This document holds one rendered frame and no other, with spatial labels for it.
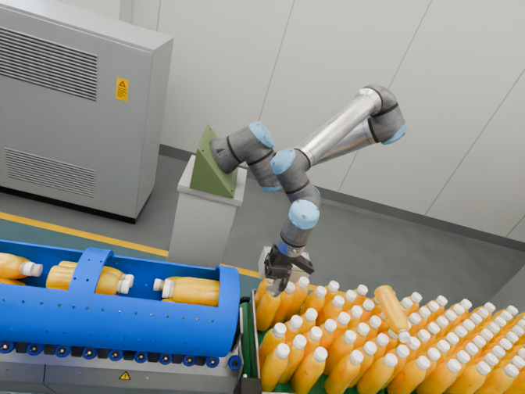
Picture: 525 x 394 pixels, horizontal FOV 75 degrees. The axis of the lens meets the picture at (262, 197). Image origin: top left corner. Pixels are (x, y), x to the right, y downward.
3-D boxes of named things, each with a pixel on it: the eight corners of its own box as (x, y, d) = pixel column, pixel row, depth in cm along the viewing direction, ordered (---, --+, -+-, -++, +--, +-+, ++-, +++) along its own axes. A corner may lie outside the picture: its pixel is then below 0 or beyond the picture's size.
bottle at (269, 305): (273, 326, 135) (287, 295, 125) (258, 333, 130) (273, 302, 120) (262, 312, 139) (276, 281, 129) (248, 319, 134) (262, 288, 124)
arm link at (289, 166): (392, 69, 135) (281, 160, 104) (403, 98, 139) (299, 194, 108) (368, 78, 145) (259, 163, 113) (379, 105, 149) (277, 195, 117)
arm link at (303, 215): (323, 205, 108) (319, 222, 99) (308, 234, 114) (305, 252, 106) (294, 194, 108) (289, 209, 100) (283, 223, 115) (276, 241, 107)
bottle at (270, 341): (250, 356, 124) (265, 324, 114) (266, 350, 128) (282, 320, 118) (258, 374, 119) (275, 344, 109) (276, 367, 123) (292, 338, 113)
